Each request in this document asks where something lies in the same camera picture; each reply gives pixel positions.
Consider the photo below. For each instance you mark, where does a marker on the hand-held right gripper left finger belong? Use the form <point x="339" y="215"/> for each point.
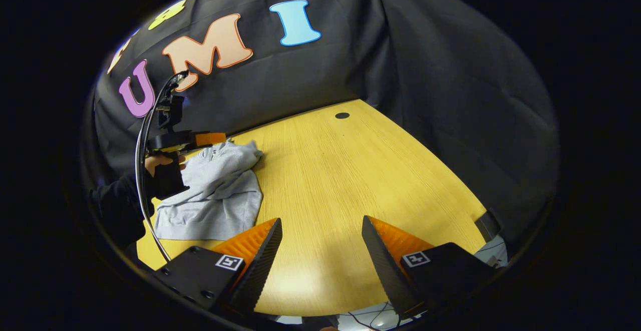
<point x="258" y="271"/>

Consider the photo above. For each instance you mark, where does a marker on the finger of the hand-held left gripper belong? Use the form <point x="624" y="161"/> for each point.
<point x="210" y="139"/>

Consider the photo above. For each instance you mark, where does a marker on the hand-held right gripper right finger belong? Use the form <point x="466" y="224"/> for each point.
<point x="385" y="271"/>

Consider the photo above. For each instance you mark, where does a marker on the grey sweatshirt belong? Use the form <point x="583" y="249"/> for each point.
<point x="215" y="196"/>

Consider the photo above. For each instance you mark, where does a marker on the small black block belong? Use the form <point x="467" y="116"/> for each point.
<point x="488" y="226"/>

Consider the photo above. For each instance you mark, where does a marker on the black backdrop cloth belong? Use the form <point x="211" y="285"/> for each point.
<point x="400" y="70"/>

